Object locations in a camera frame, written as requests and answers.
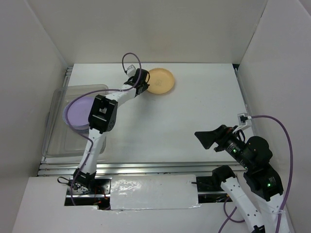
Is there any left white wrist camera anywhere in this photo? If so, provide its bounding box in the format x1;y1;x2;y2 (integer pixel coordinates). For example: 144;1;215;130
125;65;137;77

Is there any purple plate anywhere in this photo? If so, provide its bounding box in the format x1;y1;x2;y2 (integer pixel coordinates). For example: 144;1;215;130
63;97;94;131

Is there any blue plate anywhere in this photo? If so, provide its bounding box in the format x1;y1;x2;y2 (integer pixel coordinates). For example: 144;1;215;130
63;105;90;132

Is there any aluminium rail frame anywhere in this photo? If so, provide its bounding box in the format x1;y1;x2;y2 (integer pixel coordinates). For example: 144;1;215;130
36;65;271;177

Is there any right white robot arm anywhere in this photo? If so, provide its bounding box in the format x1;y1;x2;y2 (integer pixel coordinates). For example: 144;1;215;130
194;125;291;233

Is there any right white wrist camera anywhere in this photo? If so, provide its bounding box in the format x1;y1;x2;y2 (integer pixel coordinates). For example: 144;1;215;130
233;113;252;133

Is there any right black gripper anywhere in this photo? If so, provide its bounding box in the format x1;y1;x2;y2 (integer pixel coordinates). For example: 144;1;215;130
193;122;252;168

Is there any white taped cover panel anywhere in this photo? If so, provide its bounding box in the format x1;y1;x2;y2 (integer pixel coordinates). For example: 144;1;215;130
110;175;199;210

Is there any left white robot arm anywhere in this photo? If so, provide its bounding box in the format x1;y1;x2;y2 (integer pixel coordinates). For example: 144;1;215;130
72;66;149;194

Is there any clear plastic bin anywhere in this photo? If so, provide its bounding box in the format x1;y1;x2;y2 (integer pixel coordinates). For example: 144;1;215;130
42;84;108;158

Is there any orange plate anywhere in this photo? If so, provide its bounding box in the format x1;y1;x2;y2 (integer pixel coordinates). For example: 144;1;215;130
147;68;175;95

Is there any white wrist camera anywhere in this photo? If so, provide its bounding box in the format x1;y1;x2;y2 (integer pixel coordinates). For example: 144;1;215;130
233;113;252;133
125;65;137;77

